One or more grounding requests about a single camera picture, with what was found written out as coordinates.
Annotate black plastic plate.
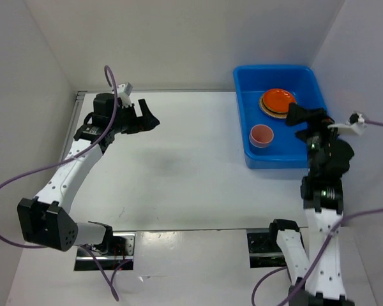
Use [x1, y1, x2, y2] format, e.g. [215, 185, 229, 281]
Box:
[262, 108, 287, 119]

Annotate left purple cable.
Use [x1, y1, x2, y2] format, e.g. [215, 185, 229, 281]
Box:
[0, 65, 128, 302]

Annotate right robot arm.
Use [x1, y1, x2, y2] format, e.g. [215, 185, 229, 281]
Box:
[267, 103, 355, 305]

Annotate green plastic plate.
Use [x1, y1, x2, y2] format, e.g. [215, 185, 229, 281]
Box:
[262, 104, 274, 113]

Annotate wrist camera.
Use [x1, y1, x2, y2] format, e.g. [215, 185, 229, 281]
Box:
[327, 112, 367, 136]
[117, 82, 133, 108]

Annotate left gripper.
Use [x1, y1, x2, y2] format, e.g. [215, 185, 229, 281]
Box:
[110, 99, 160, 135]

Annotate pink plastic cup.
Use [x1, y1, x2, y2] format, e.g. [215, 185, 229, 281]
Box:
[249, 124, 274, 148]

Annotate orange plastic plate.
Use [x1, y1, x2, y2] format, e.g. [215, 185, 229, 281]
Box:
[262, 89, 297, 113]

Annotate brown woven bamboo tray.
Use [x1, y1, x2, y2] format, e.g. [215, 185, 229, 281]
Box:
[259, 95, 290, 119]

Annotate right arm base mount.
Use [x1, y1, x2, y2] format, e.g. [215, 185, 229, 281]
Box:
[246, 219, 309, 273]

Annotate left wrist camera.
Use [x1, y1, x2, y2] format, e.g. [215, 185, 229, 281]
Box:
[117, 82, 133, 108]

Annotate blue plastic bin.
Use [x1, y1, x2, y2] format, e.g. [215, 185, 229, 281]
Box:
[233, 64, 327, 169]

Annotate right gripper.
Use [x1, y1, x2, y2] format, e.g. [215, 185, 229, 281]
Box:
[285, 101, 348, 173]

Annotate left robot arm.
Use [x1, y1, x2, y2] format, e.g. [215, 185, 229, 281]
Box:
[17, 93, 160, 255]

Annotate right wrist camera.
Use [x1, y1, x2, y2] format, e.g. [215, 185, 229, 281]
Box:
[327, 112, 367, 136]

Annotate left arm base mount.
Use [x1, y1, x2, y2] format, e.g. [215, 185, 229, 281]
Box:
[74, 231, 137, 272]

